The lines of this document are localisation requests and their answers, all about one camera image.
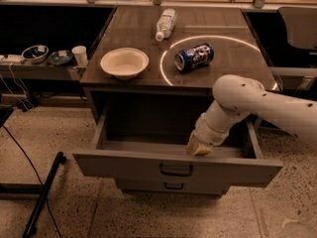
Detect white gripper wrist block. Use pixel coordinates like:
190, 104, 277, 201
186, 114, 229, 156

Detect grey top drawer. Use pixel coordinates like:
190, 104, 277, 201
73, 107, 282, 187

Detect grey drawer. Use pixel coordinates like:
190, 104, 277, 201
115, 179, 230, 196
73, 107, 282, 187

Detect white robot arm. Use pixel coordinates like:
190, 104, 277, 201
187, 74, 317, 156

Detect grey bottom drawer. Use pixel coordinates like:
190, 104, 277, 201
115, 179, 230, 196

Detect dark wood drawer cabinet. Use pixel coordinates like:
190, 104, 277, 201
79, 5, 280, 196

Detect blue soda can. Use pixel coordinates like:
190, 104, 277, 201
174, 43, 214, 71

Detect white paper bowl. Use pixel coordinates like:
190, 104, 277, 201
100, 48, 150, 80

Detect clear plastic water bottle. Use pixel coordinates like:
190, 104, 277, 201
156, 8, 177, 42

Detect white paper cup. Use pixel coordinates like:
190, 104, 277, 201
71, 46, 88, 66

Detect dark blue bowl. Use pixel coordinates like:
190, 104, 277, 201
48, 50, 73, 65

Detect metal bowl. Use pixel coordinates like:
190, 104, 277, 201
22, 45, 49, 63

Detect black stand leg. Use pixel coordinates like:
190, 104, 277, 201
0, 152, 66, 238

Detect grey side shelf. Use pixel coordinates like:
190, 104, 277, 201
0, 63, 85, 81

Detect white power strip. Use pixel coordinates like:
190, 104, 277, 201
0, 55, 24, 63

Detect black floor cable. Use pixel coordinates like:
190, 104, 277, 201
2, 125, 63, 238

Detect white cable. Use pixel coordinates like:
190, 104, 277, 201
0, 62, 35, 111

